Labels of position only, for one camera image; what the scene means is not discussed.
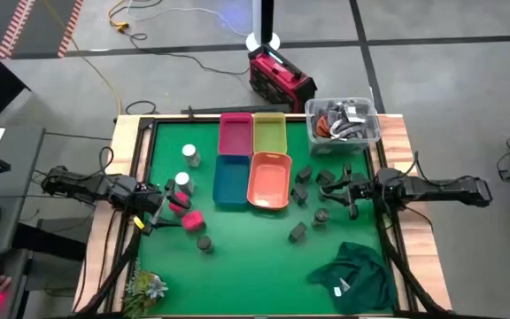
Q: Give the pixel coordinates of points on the grey cloth pile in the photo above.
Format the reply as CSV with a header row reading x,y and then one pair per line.
x,y
348,119

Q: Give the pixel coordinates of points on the red and black toolbox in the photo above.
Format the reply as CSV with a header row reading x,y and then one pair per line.
x,y
279,80

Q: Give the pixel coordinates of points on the round black-lidded spice jar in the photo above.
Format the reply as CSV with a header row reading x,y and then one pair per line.
x,y
320,217
204,243

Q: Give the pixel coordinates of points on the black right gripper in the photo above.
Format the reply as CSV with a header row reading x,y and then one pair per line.
x,y
363,188

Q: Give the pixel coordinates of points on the yellow gripper tag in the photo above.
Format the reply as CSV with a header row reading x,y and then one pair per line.
x,y
139,223

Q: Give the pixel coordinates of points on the blue plastic bin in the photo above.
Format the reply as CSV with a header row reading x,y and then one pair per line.
x,y
231,181

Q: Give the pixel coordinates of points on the white tower fan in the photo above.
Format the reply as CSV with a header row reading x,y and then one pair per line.
x,y
257,42

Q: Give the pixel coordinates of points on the grey desk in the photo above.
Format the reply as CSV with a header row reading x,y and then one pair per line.
x,y
20,150

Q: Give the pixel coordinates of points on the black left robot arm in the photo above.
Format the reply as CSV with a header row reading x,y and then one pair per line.
x,y
104,186

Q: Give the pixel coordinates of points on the long black bar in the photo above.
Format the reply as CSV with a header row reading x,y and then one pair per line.
x,y
237,109

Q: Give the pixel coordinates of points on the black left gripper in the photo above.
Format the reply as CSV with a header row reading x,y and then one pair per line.
x,y
159,197

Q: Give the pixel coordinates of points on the dark green cloth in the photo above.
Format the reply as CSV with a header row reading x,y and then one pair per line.
x,y
361,277

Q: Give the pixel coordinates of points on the pink plastic bin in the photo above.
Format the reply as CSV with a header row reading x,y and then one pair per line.
x,y
235,135

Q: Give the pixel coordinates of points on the yellow-green plastic bin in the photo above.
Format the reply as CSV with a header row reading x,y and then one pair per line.
x,y
270,133

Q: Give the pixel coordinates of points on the white-capped spice jar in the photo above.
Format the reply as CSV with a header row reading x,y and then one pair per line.
x,y
190,153
183,179

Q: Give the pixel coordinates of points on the orange plastic bin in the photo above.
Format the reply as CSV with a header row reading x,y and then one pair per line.
x,y
269,181

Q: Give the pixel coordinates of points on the clear plastic storage box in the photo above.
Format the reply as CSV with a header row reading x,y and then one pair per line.
x,y
321,148

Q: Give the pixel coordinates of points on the square black-lidded spice jar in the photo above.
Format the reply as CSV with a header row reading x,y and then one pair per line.
x,y
303,174
324,177
298,232
299,193

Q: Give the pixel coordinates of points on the orange cloth item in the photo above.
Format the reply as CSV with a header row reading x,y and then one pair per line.
x,y
322,126

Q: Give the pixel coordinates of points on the small succulent plant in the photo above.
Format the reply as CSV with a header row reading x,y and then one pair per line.
x,y
146,288

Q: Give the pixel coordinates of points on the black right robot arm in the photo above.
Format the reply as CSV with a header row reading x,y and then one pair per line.
x,y
436,188

